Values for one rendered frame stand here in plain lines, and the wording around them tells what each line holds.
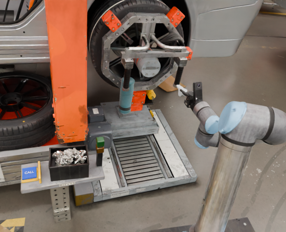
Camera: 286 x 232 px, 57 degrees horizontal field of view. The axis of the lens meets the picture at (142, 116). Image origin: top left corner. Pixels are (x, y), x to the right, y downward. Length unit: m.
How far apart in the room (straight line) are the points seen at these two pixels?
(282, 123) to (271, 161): 1.72
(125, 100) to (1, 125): 0.77
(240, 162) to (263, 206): 1.35
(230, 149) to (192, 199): 1.18
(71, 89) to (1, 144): 0.69
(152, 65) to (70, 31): 0.64
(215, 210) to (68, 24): 0.93
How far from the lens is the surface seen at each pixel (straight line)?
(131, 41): 1.83
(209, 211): 1.08
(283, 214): 2.35
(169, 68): 1.94
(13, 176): 1.91
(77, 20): 1.19
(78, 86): 1.34
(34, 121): 1.78
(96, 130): 1.83
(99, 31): 1.73
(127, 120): 2.20
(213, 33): 2.13
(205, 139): 1.47
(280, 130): 0.96
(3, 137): 1.80
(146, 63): 1.64
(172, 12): 1.77
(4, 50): 1.83
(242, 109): 0.92
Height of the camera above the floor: 1.67
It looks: 39 degrees down
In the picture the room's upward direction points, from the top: 10 degrees clockwise
